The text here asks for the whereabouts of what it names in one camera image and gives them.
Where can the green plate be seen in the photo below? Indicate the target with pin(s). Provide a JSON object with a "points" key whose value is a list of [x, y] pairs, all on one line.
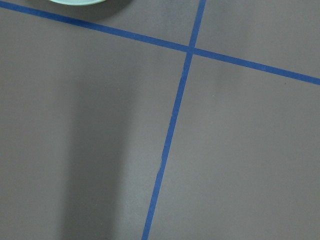
{"points": [[78, 2]]}

